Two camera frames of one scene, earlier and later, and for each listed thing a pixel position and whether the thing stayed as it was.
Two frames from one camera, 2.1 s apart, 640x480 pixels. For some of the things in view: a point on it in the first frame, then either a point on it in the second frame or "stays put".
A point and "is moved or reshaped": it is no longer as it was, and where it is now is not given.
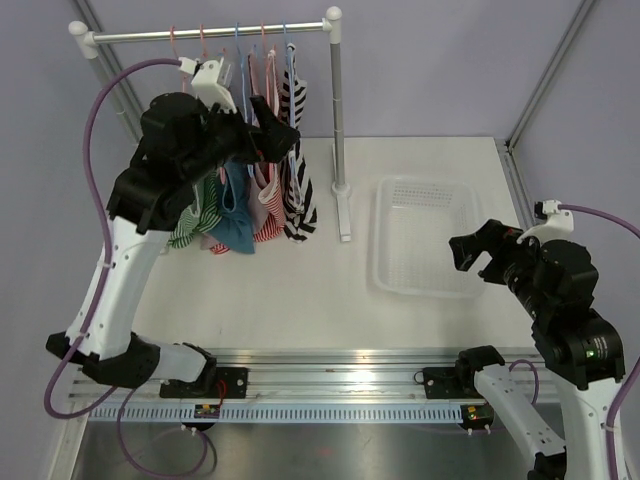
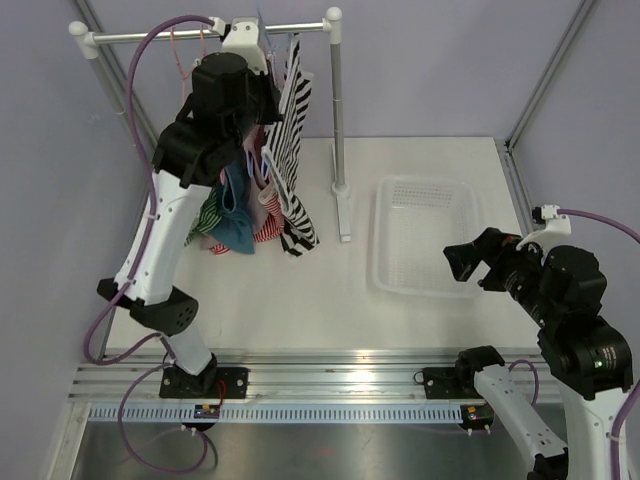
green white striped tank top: [204, 213] stays put
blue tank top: [235, 229] stays put
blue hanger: [291, 77] to [269, 41]
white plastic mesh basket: [414, 219] stays put
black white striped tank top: [299, 207] is moved or reshaped
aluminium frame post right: [584, 6] stays put
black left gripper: [266, 144] to [271, 112]
